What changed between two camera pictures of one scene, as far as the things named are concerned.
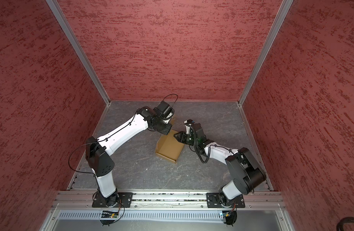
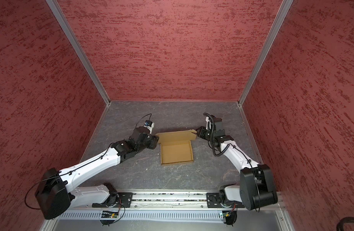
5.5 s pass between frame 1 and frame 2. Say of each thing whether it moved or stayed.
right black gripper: moved
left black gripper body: moved
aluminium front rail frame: stayed
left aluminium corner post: stayed
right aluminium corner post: stayed
